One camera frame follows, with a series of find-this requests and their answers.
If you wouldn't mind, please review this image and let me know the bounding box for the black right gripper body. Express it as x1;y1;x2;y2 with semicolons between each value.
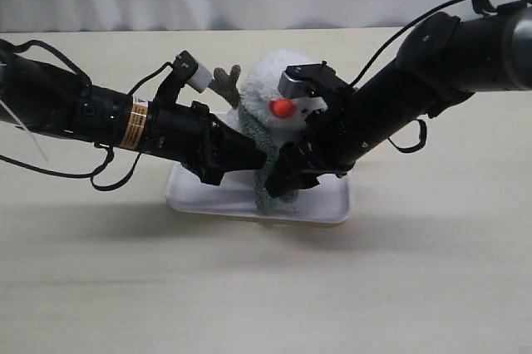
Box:
290;96;395;179

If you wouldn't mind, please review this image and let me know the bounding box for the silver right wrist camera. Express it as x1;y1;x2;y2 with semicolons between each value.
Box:
278;61;336;99

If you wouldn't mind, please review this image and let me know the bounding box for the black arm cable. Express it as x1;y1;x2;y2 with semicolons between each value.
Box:
351;0;532;154
0;40;184;194

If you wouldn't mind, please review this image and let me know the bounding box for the green fleece scarf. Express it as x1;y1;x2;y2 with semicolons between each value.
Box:
238;105;298;215

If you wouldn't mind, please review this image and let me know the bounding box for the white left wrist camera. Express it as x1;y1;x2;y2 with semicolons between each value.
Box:
173;50;214;93

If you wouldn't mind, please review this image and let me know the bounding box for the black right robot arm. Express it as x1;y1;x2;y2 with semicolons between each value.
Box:
265;2;531;197

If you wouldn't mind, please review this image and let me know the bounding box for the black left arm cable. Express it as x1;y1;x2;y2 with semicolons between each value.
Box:
0;40;184;194

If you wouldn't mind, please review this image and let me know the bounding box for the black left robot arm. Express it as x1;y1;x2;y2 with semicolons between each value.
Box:
1;40;267;185

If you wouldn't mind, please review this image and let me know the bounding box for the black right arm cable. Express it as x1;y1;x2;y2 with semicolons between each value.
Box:
351;0;532;154

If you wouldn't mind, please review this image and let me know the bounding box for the white plush snowman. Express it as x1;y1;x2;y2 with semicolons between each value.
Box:
209;48;329;189

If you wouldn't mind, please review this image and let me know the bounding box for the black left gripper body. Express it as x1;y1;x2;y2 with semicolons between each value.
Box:
147;101;232;185

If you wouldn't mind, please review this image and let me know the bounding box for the white plastic tray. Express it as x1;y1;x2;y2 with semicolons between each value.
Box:
165;163;354;226

